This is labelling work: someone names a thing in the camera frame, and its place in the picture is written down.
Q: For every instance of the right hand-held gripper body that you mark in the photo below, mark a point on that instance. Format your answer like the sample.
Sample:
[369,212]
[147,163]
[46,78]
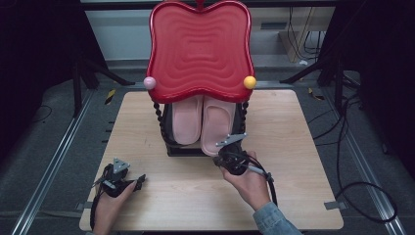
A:
[235,160]

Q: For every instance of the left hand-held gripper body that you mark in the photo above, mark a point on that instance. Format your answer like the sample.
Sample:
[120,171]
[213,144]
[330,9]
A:
[114,182]

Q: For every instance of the pink slipper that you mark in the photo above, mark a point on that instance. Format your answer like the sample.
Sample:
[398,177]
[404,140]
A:
[217,127]
[186,120]

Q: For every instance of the red and black shoe rack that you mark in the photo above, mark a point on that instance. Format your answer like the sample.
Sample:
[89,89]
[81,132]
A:
[200,52]

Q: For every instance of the person's left hand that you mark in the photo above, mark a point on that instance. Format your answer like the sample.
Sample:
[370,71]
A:
[107,212]

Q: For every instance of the person's right hand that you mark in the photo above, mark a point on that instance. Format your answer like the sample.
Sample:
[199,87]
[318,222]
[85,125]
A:
[253,189]

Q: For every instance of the grey tape piece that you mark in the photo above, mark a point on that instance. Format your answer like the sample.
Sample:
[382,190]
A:
[334,205]
[85,205]

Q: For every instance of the yellow and black tape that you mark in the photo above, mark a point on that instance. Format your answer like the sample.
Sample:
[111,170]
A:
[110,96]
[315,94]

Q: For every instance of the black tripod stand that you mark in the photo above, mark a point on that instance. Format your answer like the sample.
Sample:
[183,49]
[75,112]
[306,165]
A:
[339,78]
[78,88]

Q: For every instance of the aluminium floor rail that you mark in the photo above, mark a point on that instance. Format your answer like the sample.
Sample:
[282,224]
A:
[49,173]
[365,169]

